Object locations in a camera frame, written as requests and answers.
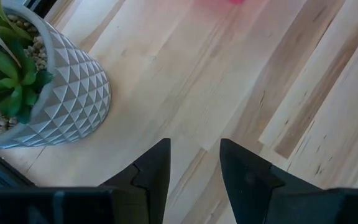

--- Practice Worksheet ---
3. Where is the pink translucent plastic bin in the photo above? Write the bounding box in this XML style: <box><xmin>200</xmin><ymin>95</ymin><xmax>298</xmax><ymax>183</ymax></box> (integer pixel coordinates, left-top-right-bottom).
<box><xmin>197</xmin><ymin>0</ymin><xmax>248</xmax><ymax>5</ymax></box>

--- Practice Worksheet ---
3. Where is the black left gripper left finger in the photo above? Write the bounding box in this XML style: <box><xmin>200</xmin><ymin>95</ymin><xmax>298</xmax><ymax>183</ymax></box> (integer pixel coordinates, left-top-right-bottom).
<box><xmin>99</xmin><ymin>138</ymin><xmax>172</xmax><ymax>224</ymax></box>

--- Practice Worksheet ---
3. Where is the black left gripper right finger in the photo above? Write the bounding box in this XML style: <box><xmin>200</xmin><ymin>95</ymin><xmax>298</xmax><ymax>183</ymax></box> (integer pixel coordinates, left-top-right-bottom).
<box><xmin>219</xmin><ymin>138</ymin><xmax>340</xmax><ymax>224</ymax></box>

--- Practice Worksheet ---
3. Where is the succulent in white geometric pot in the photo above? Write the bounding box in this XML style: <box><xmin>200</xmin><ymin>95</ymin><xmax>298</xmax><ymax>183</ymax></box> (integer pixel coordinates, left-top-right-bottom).
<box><xmin>0</xmin><ymin>0</ymin><xmax>111</xmax><ymax>151</ymax></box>

